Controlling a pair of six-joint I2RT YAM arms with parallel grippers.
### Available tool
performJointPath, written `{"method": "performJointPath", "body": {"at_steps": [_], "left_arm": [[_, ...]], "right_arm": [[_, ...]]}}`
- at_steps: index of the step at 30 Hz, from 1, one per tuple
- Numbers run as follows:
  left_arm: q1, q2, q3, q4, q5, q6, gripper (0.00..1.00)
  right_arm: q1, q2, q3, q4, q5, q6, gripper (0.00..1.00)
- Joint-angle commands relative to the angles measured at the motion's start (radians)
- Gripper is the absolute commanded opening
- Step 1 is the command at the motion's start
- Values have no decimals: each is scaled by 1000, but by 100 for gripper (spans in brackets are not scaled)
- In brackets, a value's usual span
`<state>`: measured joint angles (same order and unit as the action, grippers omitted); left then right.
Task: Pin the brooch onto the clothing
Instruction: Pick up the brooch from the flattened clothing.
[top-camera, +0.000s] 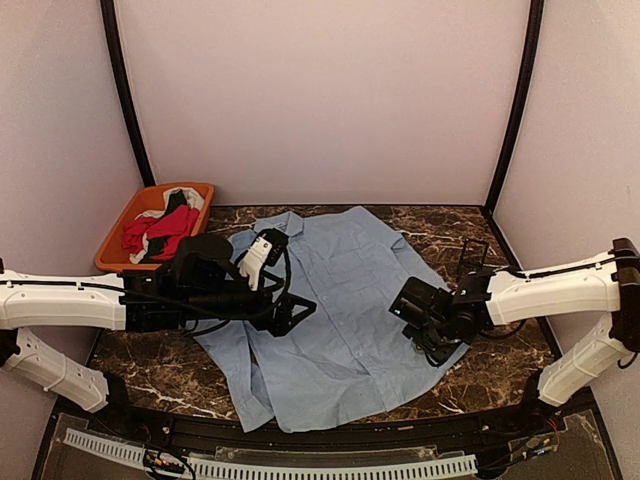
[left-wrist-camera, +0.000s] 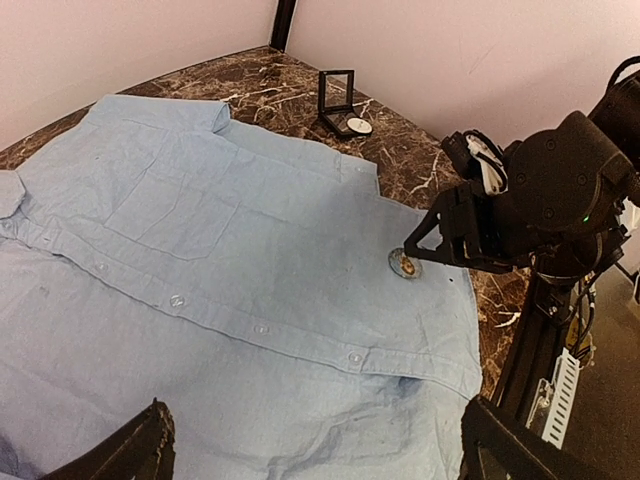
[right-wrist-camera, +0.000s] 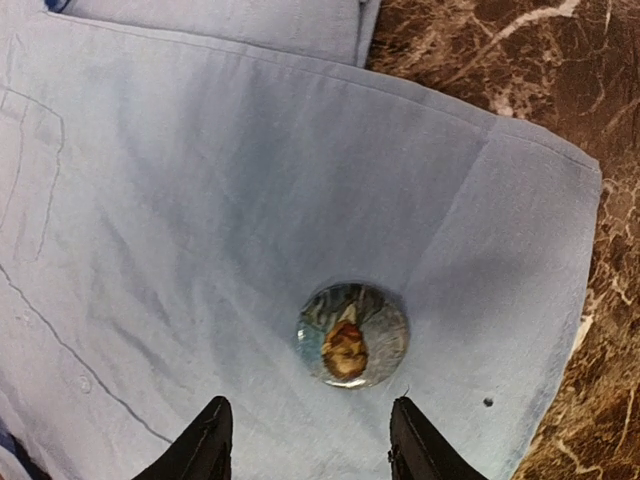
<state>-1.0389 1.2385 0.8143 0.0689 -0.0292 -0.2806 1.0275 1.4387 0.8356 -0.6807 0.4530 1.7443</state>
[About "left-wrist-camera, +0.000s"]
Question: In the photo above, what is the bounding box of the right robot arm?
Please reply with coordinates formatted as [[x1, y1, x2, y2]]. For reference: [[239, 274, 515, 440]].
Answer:
[[404, 57, 639, 285]]

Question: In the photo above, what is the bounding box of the white perforated cable tray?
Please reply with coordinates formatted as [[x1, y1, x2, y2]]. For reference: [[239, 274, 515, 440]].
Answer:
[[526, 348, 580, 449]]

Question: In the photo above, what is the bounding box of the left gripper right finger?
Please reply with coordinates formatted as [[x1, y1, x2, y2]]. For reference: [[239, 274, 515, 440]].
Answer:
[[459, 396, 639, 479]]

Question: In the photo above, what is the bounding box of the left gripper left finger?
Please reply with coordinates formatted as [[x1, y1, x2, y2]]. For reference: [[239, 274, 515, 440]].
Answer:
[[43, 399, 176, 480]]

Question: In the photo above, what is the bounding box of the black brooch holder stand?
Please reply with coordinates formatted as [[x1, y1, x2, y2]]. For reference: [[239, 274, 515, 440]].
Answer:
[[317, 69, 373, 139]]

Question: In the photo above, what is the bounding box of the light blue shirt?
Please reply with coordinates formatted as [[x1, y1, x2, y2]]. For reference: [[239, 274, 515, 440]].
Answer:
[[1, 95, 482, 479]]

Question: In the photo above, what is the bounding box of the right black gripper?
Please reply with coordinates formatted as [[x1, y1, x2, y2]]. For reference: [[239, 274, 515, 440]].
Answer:
[[403, 111, 639, 276]]

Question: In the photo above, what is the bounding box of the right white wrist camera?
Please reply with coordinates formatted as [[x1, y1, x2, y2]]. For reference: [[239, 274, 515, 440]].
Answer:
[[463, 130, 508, 196]]

